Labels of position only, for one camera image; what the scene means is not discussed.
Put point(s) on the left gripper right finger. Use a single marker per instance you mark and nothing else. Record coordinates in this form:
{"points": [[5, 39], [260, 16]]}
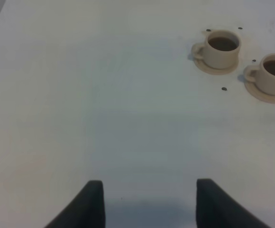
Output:
{"points": [[216, 209]]}

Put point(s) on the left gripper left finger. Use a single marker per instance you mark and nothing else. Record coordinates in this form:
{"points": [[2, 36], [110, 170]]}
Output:
{"points": [[86, 210]]}

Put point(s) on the near beige cup saucer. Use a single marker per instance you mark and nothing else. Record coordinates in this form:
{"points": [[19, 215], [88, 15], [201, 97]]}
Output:
{"points": [[255, 92]]}

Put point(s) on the beige cup saucer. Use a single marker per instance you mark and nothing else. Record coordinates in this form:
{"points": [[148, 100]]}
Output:
{"points": [[201, 65], [255, 92]]}

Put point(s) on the near beige teacup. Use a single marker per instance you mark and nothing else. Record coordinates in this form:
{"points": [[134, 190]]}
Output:
{"points": [[262, 76]]}

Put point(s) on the beige teacup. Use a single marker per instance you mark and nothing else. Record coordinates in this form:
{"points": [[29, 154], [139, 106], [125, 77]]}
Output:
{"points": [[262, 76], [219, 49]]}

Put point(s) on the far beige cup saucer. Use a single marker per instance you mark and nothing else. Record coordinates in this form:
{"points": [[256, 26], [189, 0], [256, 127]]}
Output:
{"points": [[201, 65]]}

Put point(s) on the far beige teacup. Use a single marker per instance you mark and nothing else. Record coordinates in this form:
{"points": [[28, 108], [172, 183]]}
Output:
{"points": [[219, 49]]}

